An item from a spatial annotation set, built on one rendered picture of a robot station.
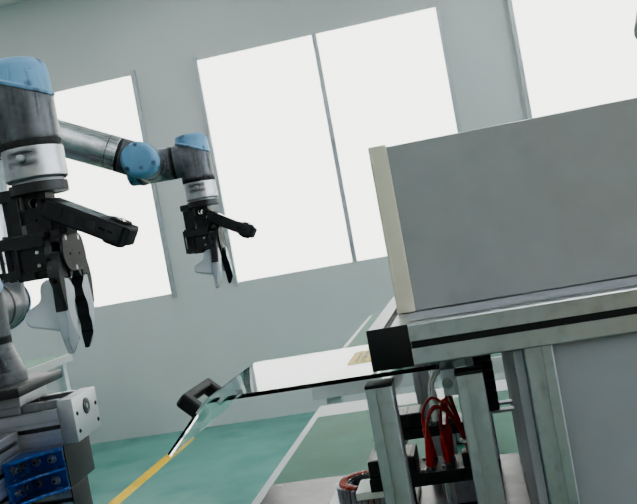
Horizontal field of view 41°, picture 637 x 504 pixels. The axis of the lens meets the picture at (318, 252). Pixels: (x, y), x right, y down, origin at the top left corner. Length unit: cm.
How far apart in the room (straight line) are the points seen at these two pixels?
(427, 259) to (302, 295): 497
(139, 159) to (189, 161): 17
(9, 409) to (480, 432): 115
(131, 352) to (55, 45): 231
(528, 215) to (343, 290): 494
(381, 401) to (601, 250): 31
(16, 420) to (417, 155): 112
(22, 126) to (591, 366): 71
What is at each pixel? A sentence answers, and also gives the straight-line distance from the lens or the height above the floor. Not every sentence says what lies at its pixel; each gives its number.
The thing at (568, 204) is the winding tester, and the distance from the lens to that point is 103.
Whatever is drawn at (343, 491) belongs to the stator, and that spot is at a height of 81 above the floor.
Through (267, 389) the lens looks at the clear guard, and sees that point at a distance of 98.
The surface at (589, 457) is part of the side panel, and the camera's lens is 97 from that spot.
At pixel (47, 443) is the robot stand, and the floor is 91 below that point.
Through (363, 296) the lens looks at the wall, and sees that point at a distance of 592.
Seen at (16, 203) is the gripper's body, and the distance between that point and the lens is 110.
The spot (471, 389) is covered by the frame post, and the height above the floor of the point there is 103.
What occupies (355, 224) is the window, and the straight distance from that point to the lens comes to 589.
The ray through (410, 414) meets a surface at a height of 92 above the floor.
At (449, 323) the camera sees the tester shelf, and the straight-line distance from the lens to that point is 92.
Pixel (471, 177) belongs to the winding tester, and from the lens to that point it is 102.
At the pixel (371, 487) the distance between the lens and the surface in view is 116.
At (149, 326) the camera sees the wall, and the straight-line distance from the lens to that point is 631.
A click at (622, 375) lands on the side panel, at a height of 102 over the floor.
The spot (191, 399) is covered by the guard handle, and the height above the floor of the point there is 106.
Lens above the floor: 123
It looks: 1 degrees down
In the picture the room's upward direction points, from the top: 10 degrees counter-clockwise
